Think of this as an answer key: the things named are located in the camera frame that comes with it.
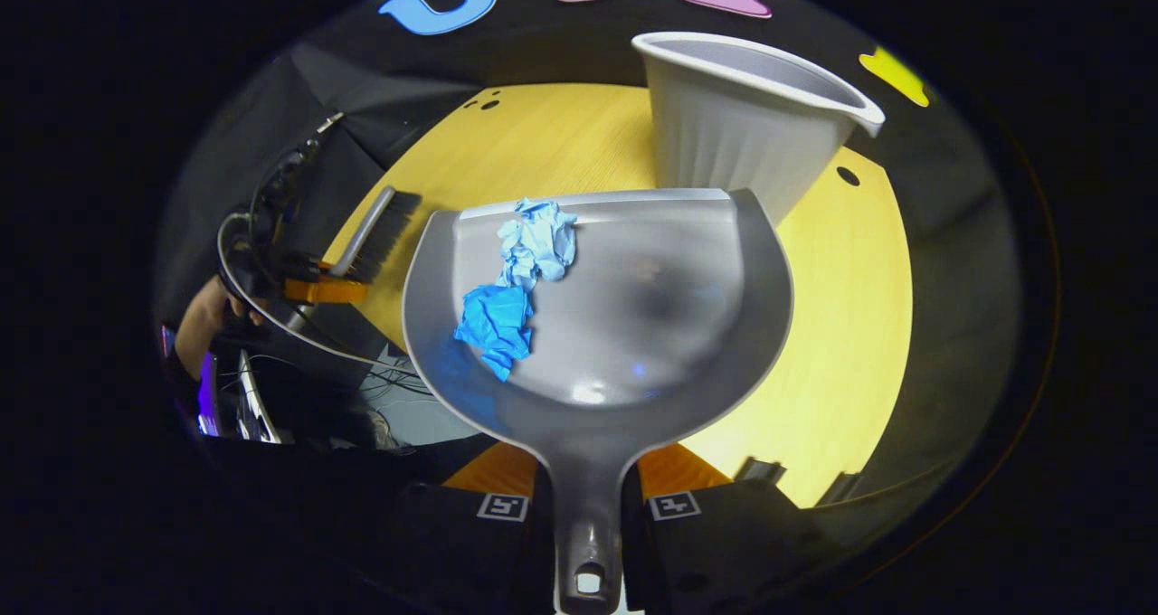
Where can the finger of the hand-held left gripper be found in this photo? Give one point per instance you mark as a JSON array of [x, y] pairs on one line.
[[326, 290]]

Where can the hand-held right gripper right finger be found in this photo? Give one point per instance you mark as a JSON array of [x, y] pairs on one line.
[[724, 552]]

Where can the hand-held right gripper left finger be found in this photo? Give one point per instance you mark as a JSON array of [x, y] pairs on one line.
[[452, 552]]

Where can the small grey broom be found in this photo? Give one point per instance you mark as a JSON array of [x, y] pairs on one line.
[[380, 235]]

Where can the light blue paper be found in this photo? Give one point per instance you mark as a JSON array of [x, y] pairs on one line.
[[538, 244]]

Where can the grey dustpan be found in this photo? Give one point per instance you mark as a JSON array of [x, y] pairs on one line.
[[651, 307]]

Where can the white ribbed garbage bin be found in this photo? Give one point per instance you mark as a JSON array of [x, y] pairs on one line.
[[733, 136]]

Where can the purple glowing screen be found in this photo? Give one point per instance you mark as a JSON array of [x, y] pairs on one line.
[[209, 393]]

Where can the black table bracket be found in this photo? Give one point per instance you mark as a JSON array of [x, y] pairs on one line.
[[840, 488], [760, 470]]

